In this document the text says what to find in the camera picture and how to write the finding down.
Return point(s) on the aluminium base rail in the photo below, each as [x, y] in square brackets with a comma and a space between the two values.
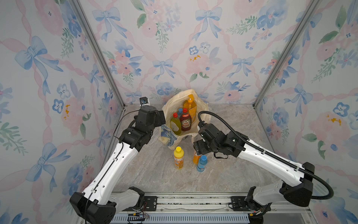
[212, 208]

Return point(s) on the dark red soap bottle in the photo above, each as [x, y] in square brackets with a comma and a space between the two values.
[185, 120]

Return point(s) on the small blue bottle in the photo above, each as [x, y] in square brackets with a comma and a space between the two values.
[202, 163]
[180, 112]

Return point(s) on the cream canvas shopping bag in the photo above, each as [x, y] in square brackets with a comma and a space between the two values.
[167, 136]

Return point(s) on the small blue bottle front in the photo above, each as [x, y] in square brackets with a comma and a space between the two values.
[202, 163]

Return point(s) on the aluminium corner post left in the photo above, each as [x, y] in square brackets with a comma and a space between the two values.
[83, 20]

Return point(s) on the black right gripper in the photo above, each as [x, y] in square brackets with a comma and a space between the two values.
[198, 144]

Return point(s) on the green soap bottle red cap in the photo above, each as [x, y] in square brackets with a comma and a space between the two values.
[175, 124]

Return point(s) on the orange bottle yellow cap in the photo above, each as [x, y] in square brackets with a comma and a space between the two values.
[179, 158]
[196, 158]

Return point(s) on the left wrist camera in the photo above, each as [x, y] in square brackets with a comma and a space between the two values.
[145, 119]

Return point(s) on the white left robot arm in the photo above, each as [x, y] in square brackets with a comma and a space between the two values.
[95, 204]

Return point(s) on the aluminium corner post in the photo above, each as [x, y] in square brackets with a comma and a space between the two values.
[299, 29]
[83, 20]

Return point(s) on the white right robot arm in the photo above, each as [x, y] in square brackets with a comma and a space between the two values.
[293, 186]

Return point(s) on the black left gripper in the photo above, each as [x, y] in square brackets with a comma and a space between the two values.
[159, 122]

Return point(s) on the aluminium corner post right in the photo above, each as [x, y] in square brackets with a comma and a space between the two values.
[299, 29]

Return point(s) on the orange pump soap bottle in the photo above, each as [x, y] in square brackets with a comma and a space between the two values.
[191, 106]

